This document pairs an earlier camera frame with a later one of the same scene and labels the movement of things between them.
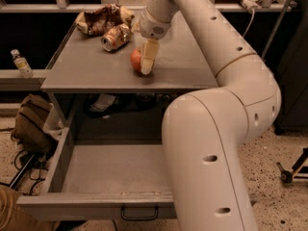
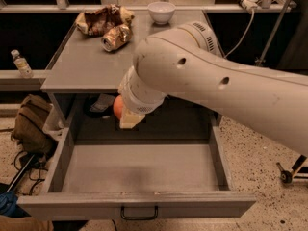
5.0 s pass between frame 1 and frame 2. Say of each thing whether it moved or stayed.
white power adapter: stayed
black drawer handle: stayed
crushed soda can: stayed
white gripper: moved
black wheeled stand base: stayed
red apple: moved
